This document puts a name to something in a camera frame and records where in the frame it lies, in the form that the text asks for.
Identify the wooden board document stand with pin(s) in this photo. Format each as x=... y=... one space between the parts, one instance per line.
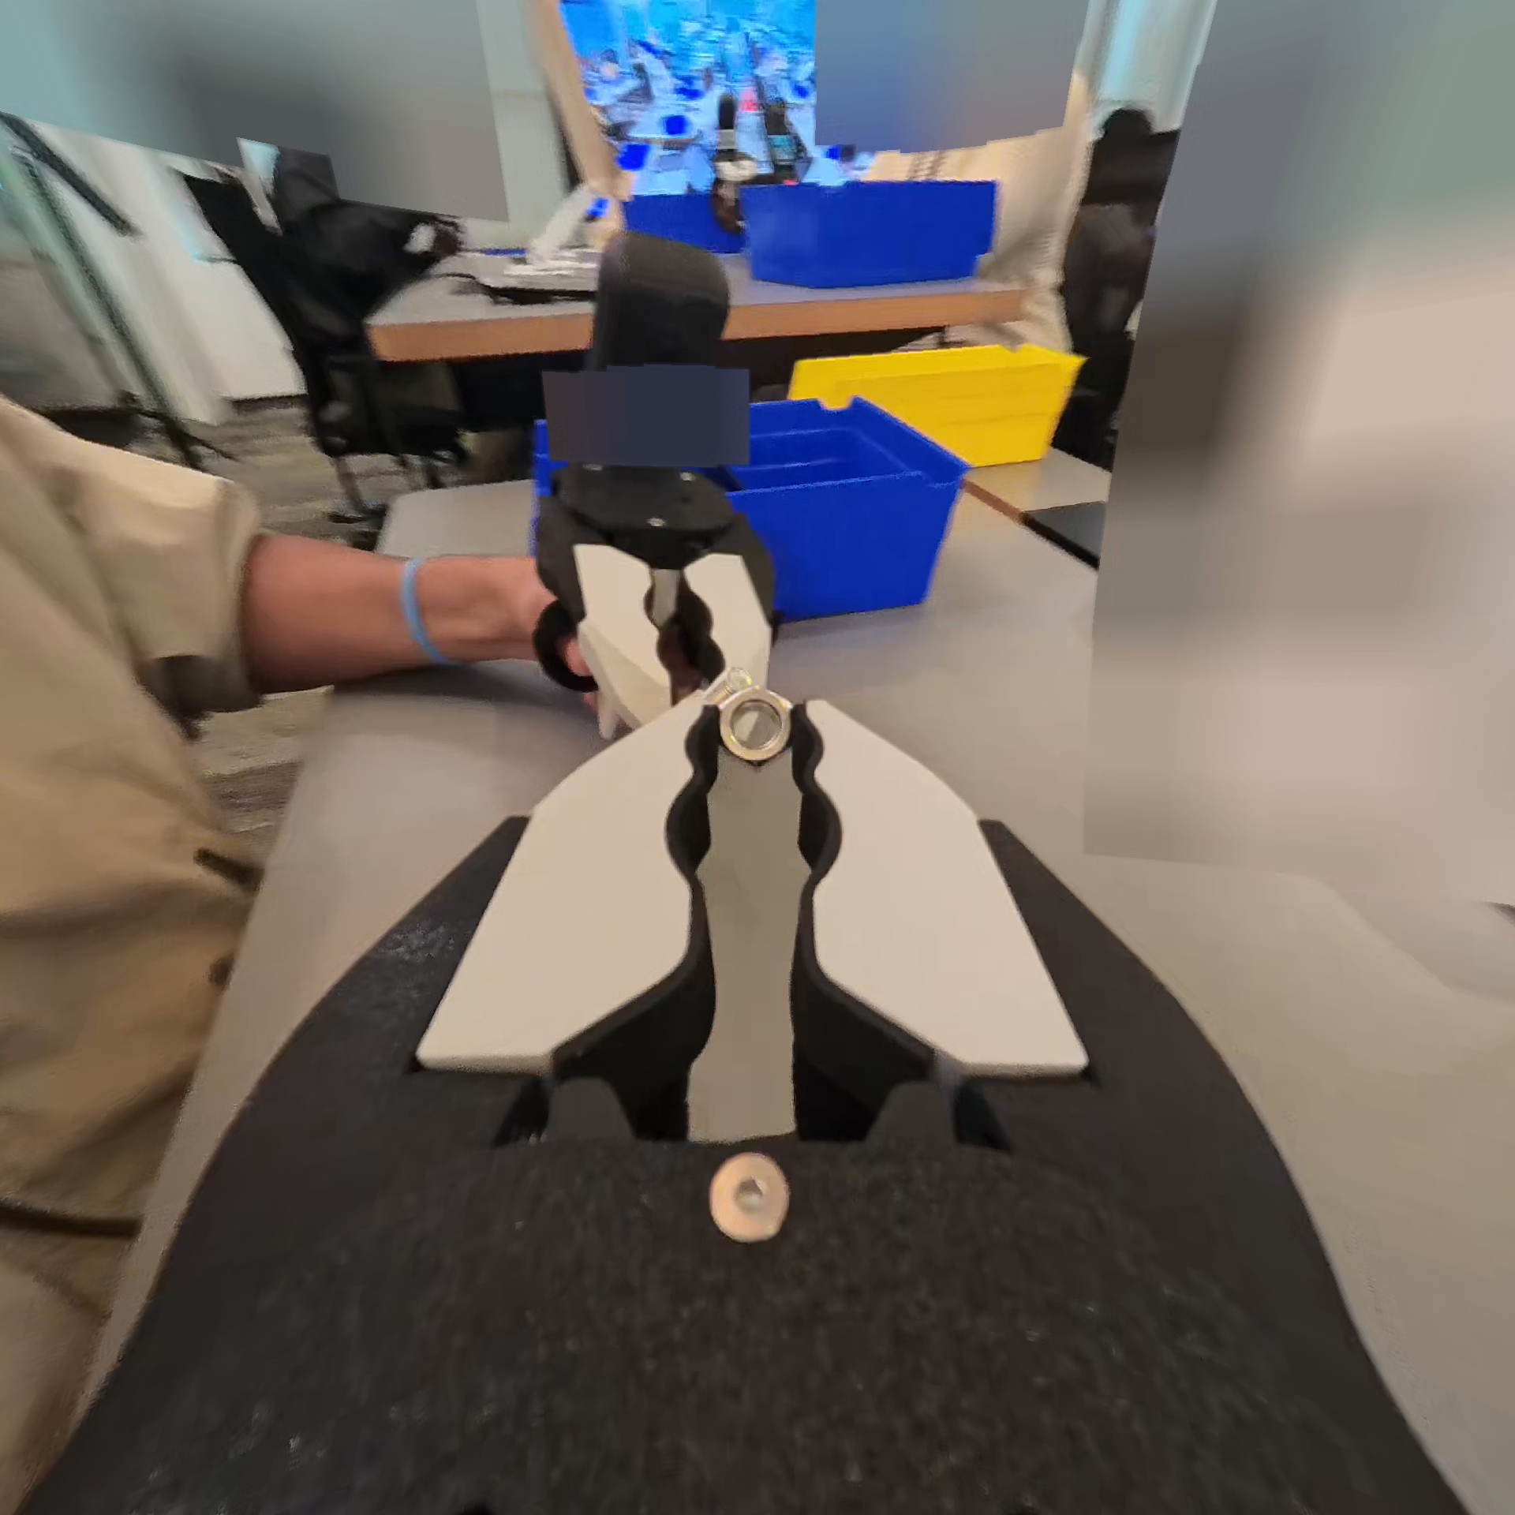
x=579 y=117

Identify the steel hex nut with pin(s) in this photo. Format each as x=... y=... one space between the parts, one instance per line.
x=725 y=727

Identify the grey closed laptop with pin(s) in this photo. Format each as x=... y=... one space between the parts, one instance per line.
x=532 y=278

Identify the blue plastic bin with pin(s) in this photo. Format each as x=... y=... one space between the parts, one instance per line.
x=851 y=544

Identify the yellow plastic bin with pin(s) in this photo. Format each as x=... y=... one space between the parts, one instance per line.
x=947 y=402

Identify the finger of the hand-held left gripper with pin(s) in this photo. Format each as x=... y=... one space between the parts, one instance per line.
x=734 y=615
x=615 y=627

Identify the large display screen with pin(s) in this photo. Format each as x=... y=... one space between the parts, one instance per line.
x=662 y=70

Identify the wooden-edged table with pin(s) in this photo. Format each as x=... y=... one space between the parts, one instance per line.
x=496 y=332

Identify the black flat pad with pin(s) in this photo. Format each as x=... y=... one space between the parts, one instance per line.
x=1071 y=532

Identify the small blue bin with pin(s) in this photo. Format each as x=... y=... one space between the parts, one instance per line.
x=675 y=218

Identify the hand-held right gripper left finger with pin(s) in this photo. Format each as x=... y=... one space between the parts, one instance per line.
x=556 y=923

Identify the long blue bin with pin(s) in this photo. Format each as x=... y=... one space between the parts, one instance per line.
x=864 y=236

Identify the studio light on tripod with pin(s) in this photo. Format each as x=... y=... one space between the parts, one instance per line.
x=65 y=171

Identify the person's left hand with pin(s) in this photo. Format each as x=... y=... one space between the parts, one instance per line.
x=496 y=609

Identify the blue wristband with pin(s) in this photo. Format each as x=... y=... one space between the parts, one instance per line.
x=413 y=615

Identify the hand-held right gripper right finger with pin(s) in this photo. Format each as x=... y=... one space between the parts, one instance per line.
x=934 y=923

